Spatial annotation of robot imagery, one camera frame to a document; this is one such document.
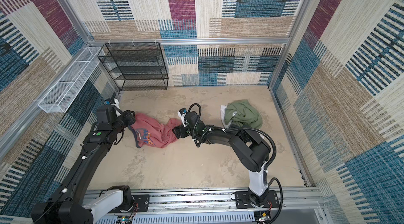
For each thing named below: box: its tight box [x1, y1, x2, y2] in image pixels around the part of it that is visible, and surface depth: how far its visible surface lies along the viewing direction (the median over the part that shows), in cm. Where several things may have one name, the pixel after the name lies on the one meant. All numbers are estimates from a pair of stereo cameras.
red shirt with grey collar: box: [127, 113, 183, 149], surface depth 89 cm
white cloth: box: [219, 105, 233, 129], surface depth 106 cm
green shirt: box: [224, 99, 263, 129], surface depth 97 cm
